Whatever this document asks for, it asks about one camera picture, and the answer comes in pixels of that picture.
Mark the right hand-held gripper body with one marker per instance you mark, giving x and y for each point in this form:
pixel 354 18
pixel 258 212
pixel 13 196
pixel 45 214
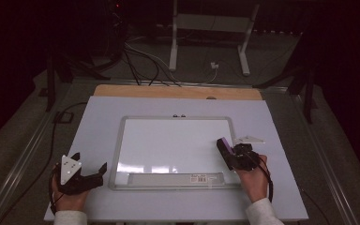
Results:
pixel 246 159

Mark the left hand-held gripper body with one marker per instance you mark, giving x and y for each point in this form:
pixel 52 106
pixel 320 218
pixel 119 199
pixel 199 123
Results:
pixel 70 170

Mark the black and purple whiteboard eraser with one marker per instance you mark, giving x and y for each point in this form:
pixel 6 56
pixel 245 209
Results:
pixel 225 151

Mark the person's right hand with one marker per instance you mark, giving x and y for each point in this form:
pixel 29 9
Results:
pixel 256 184

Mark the person's left hand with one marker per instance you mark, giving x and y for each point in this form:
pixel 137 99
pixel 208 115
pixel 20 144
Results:
pixel 70 202

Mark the large white table board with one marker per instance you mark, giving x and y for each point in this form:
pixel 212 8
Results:
pixel 100 131

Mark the small black square floor plate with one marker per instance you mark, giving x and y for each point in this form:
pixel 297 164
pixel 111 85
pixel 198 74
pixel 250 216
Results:
pixel 63 117

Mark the person's left white sleeve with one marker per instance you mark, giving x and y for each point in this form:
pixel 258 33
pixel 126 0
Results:
pixel 70 218

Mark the person's white sleeve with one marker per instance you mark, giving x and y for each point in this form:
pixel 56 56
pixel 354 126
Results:
pixel 264 214
pixel 70 218

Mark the person's right white sleeve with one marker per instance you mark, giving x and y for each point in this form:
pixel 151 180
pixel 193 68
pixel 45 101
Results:
pixel 264 214

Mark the white framed whiteboard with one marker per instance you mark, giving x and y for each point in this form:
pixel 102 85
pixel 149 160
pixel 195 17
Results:
pixel 168 146

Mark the black tripod stand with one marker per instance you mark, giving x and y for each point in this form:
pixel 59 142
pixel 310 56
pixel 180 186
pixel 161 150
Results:
pixel 50 84
pixel 308 97

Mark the white metal stand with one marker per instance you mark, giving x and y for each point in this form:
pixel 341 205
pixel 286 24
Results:
pixel 212 22

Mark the dark equipment rack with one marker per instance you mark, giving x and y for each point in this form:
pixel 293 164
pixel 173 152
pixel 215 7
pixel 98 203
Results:
pixel 117 28

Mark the grey metal floor rail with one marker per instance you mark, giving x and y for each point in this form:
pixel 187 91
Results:
pixel 22 156
pixel 325 162

